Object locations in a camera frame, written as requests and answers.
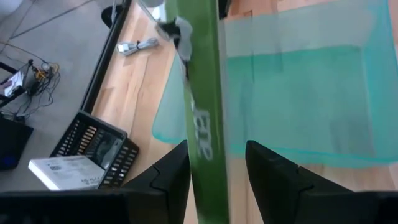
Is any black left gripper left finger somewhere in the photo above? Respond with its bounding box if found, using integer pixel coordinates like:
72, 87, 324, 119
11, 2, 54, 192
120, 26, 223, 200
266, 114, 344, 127
0, 139, 191, 224

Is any grey bundled cable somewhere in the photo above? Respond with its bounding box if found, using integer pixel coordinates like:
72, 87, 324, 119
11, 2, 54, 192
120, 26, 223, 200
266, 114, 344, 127
116, 37, 160, 57

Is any green translucent sheet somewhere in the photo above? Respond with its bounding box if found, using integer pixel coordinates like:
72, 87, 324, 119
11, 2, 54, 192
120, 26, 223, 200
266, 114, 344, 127
151, 0, 398, 170

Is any yellow floor cable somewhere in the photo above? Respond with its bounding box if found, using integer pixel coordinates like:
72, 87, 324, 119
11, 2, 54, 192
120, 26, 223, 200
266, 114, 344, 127
32, 61, 61, 82

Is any black slotted plastic basket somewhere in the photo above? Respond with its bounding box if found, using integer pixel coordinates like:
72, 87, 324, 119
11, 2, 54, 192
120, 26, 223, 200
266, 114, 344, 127
49, 110, 141, 190

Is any black aluminium table frame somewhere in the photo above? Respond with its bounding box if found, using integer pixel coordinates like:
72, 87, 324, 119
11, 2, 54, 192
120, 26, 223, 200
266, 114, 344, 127
80, 0, 133, 114

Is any black power adapter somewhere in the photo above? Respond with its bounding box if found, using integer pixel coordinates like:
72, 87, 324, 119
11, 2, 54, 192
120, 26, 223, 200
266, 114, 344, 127
27, 80, 42, 95

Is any black frame foot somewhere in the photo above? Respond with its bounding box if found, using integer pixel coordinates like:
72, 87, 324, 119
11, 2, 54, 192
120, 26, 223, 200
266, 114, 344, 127
100, 4, 124, 29

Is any long narrow cable box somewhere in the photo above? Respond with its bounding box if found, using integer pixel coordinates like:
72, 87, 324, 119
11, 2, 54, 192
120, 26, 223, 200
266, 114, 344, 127
155, 0, 231, 224

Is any white cable box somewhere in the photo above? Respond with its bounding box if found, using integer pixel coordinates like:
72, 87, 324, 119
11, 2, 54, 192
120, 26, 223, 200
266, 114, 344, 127
28, 154, 107, 192

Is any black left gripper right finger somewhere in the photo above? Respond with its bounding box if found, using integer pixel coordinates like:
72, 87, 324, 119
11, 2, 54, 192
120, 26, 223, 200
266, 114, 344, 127
245, 140, 398, 224

